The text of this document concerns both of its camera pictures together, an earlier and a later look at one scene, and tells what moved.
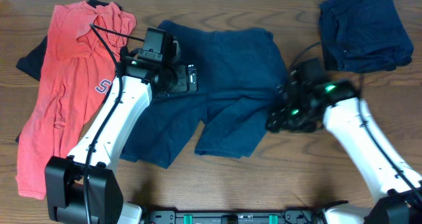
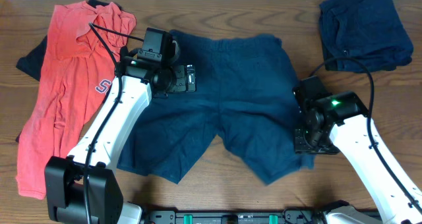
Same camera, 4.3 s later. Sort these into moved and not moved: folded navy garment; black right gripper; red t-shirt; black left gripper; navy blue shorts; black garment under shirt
Moved: black right gripper; navy blue shorts
Not moved: black garment under shirt; black left gripper; red t-shirt; folded navy garment
